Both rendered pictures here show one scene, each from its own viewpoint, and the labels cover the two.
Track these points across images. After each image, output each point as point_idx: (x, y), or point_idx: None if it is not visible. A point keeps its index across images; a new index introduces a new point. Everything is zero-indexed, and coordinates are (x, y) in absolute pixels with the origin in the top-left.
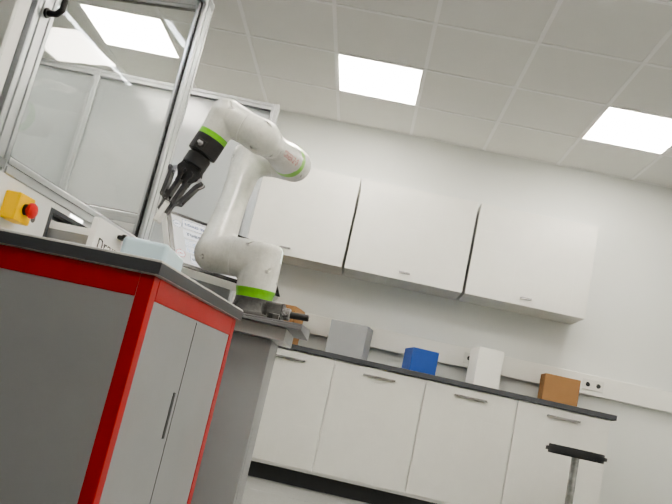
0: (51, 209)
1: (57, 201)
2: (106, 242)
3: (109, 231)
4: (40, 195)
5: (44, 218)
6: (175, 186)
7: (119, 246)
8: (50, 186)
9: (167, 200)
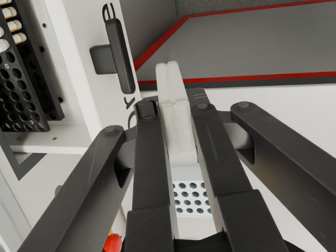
0: (20, 175)
1: (2, 182)
2: (122, 105)
3: (110, 119)
4: (31, 224)
5: (41, 172)
6: (176, 215)
7: (99, 35)
8: (6, 230)
9: (165, 135)
